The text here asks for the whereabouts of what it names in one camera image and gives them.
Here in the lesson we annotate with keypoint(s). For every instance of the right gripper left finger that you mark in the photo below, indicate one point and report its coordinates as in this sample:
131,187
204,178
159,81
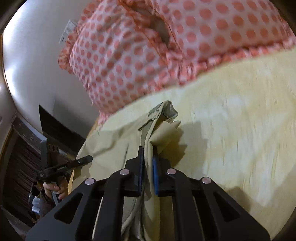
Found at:
94,210

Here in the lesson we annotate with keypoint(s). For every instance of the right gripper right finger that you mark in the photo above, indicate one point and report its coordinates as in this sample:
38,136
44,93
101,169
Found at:
202,209

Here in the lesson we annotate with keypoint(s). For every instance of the khaki pants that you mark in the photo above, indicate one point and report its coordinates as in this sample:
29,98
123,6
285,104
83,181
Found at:
111,150

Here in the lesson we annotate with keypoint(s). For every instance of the person left hand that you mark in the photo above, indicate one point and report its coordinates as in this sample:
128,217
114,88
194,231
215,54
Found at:
62,189

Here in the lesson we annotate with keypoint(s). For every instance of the dark wooden side cabinet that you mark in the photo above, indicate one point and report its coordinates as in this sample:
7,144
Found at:
20,161

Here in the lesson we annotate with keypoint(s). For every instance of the black television screen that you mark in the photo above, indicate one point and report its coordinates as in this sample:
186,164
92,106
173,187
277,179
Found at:
52,128

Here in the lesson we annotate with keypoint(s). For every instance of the yellow patterned bedsheet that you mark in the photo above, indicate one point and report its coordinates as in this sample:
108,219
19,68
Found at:
237,126

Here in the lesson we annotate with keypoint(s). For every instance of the left polka dot pillow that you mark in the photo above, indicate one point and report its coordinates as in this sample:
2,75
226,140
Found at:
118,58

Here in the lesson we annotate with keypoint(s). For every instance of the polka dot pillow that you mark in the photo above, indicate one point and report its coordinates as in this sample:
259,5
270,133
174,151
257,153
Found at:
118,58
199,30

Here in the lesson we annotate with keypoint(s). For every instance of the right polka dot pillow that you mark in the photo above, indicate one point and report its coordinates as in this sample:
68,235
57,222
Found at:
199,30

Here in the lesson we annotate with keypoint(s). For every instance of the white wall socket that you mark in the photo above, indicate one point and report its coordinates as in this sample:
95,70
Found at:
70,27

